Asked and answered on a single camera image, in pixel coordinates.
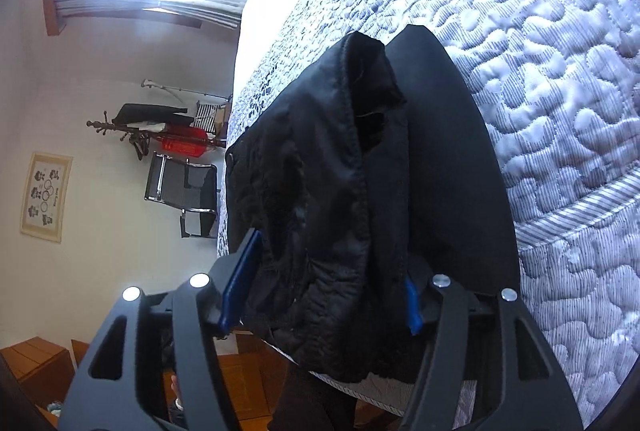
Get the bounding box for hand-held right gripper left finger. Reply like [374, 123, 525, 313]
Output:
[59, 228, 266, 431]

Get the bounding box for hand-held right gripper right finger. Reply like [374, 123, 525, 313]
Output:
[400, 273, 586, 431]

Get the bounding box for black quilted pants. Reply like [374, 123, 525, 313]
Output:
[217, 25, 522, 384]

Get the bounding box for black mesh chrome chair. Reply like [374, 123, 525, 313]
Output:
[145, 151, 221, 239]

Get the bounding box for person's dark trouser leg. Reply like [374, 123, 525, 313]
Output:
[270, 351, 361, 431]

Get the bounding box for red hanging garment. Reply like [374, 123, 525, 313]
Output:
[150, 125, 226, 158]

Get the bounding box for black hanging garment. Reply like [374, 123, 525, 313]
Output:
[111, 103, 193, 124]

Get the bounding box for wooden coat rack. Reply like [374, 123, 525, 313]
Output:
[86, 108, 228, 162]

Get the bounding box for wooden cabinet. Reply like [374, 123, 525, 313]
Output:
[0, 336, 76, 412]

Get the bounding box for bed with quilted mattress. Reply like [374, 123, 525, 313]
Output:
[227, 0, 640, 417]

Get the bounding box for striped grey curtain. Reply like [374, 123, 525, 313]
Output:
[54, 0, 243, 30]

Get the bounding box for white wire rack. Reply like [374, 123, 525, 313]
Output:
[194, 100, 231, 134]

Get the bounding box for framed wall picture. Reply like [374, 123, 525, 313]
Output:
[20, 152, 74, 243]

